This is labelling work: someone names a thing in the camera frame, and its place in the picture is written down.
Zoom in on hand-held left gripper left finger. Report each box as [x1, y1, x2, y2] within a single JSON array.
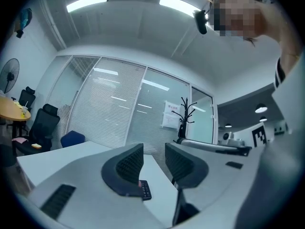
[[25, 142, 173, 229]]

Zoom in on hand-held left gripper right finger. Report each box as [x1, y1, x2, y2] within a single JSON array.
[[164, 142, 265, 229]]

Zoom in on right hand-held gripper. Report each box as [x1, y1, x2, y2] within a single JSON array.
[[175, 124, 268, 156]]

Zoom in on black keyboard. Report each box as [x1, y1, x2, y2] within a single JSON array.
[[139, 180, 153, 201]]

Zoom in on black coat rack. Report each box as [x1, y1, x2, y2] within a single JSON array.
[[171, 96, 198, 139]]

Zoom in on blue chair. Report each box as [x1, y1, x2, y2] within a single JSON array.
[[61, 130, 86, 149]]

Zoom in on white paper notices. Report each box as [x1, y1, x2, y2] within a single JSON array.
[[161, 101, 180, 130]]

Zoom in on black mesh office chair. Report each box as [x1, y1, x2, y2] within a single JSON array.
[[18, 86, 36, 112], [13, 103, 61, 156]]

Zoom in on glass partition with blinds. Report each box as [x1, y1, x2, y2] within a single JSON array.
[[45, 55, 215, 152]]

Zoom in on round wooden table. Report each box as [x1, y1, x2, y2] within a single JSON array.
[[0, 96, 31, 138]]

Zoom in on person's grey black knit top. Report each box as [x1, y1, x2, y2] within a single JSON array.
[[274, 56, 305, 90]]

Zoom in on person's head and neck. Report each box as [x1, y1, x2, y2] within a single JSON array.
[[213, 0, 301, 76]]

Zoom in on long ceiling light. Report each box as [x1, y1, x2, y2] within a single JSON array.
[[159, 0, 209, 19], [66, 0, 109, 13]]

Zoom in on black head-mounted camera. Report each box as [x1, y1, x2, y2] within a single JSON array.
[[193, 10, 208, 35]]

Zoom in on black pedestal fan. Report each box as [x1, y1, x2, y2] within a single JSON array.
[[0, 58, 20, 94]]

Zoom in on blue bag on wall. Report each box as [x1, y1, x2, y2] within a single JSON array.
[[16, 8, 33, 38]]

